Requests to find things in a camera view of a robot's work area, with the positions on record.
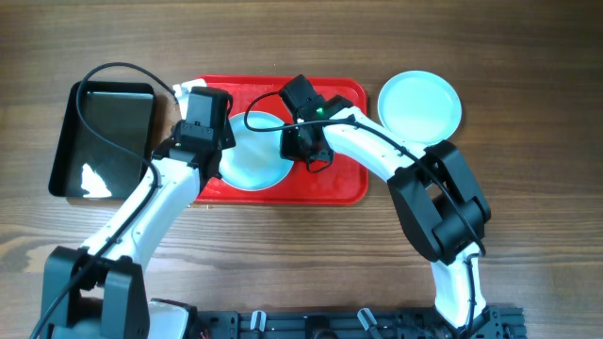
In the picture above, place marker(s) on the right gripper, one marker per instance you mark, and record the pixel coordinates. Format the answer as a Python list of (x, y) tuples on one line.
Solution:
[(288, 150)]

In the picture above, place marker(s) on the white plate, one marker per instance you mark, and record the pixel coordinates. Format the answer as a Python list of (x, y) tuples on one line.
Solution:
[(419, 106), (255, 163)]

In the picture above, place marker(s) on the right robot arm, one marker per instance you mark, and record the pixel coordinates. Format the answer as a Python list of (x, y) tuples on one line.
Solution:
[(439, 204)]

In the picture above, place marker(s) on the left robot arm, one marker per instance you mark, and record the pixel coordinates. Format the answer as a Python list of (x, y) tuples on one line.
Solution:
[(97, 290)]

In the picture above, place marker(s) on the black rectangular water tray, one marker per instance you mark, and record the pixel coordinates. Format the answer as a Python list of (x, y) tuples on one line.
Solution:
[(99, 151)]

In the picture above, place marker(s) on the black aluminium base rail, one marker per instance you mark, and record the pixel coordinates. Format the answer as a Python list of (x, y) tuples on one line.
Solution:
[(500, 322)]

